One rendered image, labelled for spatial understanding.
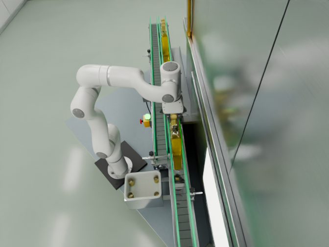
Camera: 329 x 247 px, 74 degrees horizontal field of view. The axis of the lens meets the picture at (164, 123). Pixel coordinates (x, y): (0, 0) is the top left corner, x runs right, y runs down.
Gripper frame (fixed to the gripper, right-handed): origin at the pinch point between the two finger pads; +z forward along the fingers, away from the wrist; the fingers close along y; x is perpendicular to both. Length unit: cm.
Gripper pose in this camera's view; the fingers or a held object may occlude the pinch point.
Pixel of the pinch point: (173, 117)
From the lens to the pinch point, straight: 112.2
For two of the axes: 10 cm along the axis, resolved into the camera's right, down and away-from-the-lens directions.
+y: -10.0, 0.4, 0.6
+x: -0.1, 7.8, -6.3
